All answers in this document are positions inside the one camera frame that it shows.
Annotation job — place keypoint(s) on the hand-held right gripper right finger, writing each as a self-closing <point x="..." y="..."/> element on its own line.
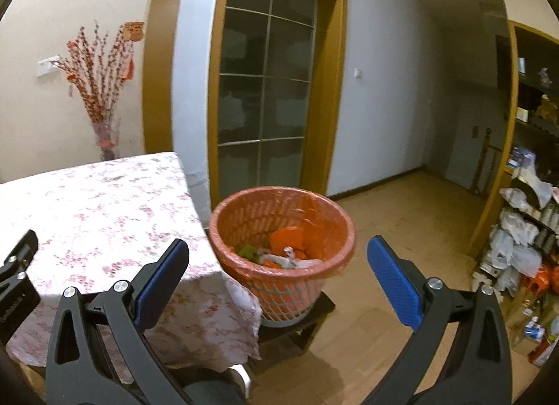
<point x="393" y="283"/>

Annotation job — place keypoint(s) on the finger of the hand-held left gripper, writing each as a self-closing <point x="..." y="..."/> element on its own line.
<point x="19" y="256"/>

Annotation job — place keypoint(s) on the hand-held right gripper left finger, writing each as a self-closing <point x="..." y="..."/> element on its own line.
<point x="161" y="283"/>

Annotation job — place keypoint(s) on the yellow-green wrapper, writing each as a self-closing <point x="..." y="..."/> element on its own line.
<point x="246" y="253"/>

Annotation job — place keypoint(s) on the white plastic bag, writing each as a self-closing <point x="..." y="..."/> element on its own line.
<point x="301" y="262"/>

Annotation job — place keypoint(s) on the orange plastic bag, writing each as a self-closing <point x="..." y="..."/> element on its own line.
<point x="288" y="241"/>

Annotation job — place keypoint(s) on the orange plastic waste basket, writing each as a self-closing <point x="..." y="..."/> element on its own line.
<point x="279" y="300"/>

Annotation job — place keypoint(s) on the floral tablecloth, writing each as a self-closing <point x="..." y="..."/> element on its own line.
<point x="109" y="213"/>

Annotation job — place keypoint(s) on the dark wooden stool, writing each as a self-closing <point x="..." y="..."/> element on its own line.
<point x="301" y="331"/>

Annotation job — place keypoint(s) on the grey and white chair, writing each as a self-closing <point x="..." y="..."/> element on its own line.
<point x="218" y="387"/>

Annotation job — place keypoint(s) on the pile of white plastic bags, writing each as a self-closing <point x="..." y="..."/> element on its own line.
<point x="519" y="230"/>

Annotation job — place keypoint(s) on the glass vase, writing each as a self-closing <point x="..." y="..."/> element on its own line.
<point x="107" y="143"/>

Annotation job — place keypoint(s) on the white and blue bottle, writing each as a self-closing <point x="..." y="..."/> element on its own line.
<point x="535" y="328"/>

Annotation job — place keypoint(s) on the red blossom branches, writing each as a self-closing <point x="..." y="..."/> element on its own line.
<point x="98" y="82"/>

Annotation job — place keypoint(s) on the orange paper ornament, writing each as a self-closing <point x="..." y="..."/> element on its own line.
<point x="129" y="70"/>
<point x="133" y="30"/>

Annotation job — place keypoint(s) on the wooden doorway trim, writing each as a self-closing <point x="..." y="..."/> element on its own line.
<point x="159" y="60"/>

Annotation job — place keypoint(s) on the wooden shelf unit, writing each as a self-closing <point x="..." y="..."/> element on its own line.
<point x="513" y="95"/>

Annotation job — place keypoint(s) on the wooden framed glass door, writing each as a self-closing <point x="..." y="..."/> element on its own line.
<point x="270" y="82"/>

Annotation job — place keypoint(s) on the small figurine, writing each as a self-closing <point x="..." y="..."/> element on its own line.
<point x="544" y="75"/>

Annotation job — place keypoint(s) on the white wall switch plate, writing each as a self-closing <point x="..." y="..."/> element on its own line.
<point x="48" y="66"/>

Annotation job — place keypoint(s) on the small white wall switch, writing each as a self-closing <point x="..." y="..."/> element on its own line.
<point x="358" y="73"/>

